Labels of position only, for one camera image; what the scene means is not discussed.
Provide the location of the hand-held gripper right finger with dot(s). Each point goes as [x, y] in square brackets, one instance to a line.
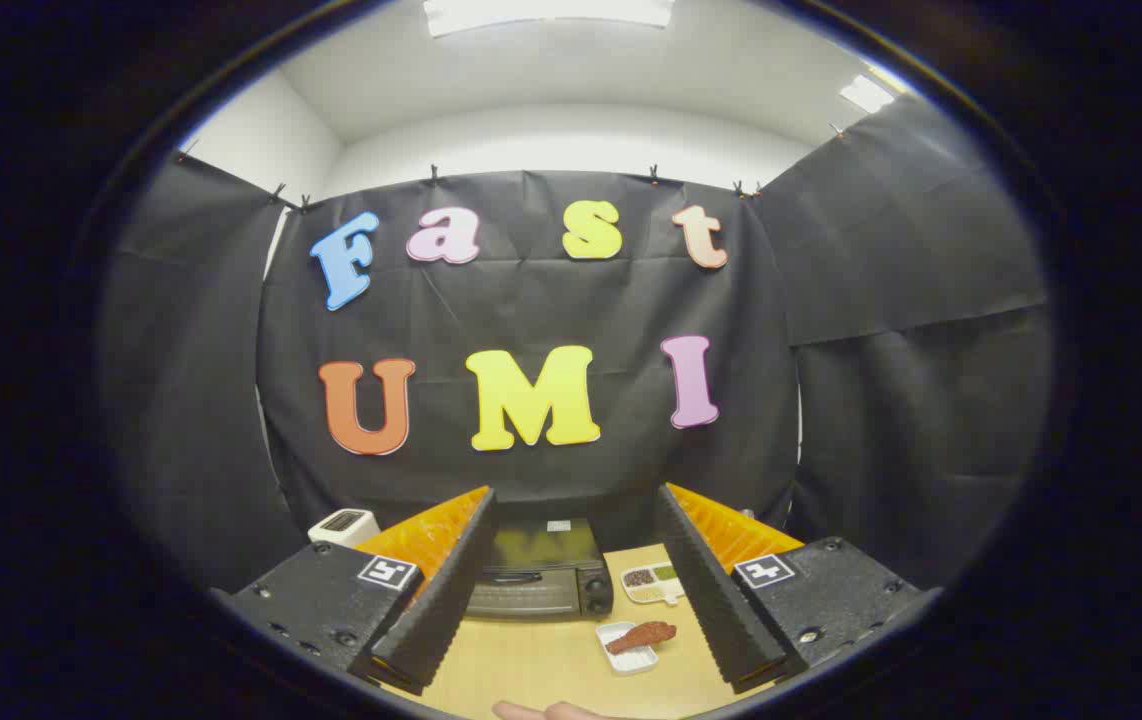
[716, 600]

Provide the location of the reddish brown meat piece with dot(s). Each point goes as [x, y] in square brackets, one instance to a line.
[643, 636]

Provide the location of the black backdrop cloth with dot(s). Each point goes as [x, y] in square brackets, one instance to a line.
[531, 300]

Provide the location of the small ceiling light panel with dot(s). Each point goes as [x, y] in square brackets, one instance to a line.
[867, 93]

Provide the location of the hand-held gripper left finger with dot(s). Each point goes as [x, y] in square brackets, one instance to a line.
[441, 600]

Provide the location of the white rectangular tray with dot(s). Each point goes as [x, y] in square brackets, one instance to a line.
[633, 663]

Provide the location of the white bread toaster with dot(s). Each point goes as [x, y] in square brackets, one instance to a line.
[341, 530]

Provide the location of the white divided dish with beans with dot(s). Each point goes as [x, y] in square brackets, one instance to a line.
[646, 585]

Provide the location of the black toaster oven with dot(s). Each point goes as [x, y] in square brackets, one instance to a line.
[541, 590]

